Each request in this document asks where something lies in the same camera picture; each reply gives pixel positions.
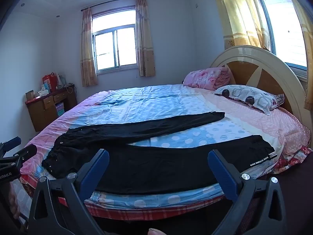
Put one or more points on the stack of teal books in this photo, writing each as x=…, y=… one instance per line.
x=60, y=110

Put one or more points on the small cardboard box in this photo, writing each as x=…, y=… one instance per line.
x=29, y=95

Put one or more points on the black pants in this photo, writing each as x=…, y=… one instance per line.
x=151, y=166

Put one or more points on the blue pink dotted bedsheet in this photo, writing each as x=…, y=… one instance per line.
x=159, y=102

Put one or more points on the white framed sliding window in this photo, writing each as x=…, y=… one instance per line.
x=115, y=46

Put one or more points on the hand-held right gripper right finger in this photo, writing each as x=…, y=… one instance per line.
x=220, y=171

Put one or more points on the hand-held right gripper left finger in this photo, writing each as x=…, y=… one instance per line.
x=97, y=167

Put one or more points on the red gift box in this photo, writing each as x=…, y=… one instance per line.
x=49, y=82

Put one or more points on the pink folded quilt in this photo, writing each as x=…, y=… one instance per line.
x=207, y=78

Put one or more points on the black curtain rod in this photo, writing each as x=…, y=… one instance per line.
x=110, y=3

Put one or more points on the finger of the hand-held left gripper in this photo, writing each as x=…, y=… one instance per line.
x=13, y=143
x=23, y=153

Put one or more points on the person's right hand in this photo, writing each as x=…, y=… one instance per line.
x=156, y=232

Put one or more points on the grey patterned pillow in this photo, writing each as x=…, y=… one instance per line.
x=249, y=96

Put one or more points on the bed with round headboard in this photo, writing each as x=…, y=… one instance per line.
x=256, y=73

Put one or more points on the yellow patterned curtain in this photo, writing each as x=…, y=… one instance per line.
x=239, y=17
x=308, y=78

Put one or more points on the brown wooden desk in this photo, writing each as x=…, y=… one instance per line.
x=49, y=110

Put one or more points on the pink beige curtain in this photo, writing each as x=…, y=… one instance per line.
x=145, y=41
x=88, y=53

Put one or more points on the white tissue box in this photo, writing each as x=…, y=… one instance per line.
x=43, y=93

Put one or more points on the large bright window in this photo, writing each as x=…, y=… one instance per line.
x=283, y=29

